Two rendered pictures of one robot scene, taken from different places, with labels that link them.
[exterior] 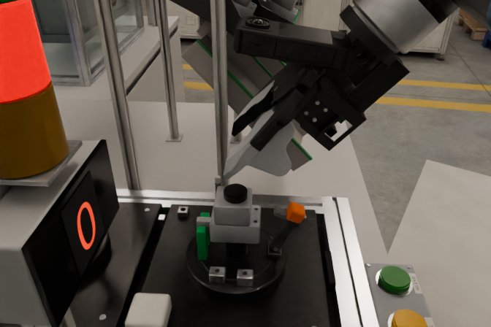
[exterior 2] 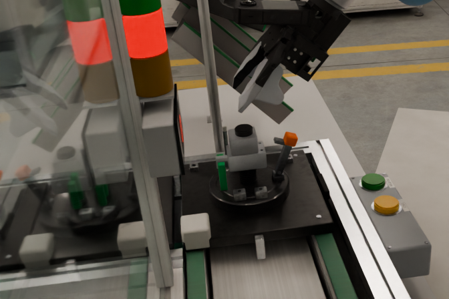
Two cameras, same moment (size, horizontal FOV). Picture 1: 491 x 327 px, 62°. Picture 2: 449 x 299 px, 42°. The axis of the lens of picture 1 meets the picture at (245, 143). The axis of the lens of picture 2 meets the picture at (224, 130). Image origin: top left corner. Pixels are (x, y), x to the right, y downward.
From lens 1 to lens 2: 0.47 m
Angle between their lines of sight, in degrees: 6
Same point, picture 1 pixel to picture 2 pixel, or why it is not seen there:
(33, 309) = (173, 163)
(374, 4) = not seen: outside the picture
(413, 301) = (388, 193)
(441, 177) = (413, 120)
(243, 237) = (254, 163)
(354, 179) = (333, 134)
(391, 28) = not seen: outside the picture
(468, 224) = (438, 151)
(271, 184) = not seen: hidden behind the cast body
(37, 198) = (162, 109)
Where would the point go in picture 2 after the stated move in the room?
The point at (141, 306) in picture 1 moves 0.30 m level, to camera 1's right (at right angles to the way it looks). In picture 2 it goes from (189, 221) to (372, 191)
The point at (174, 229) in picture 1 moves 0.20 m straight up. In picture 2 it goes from (192, 180) to (176, 79)
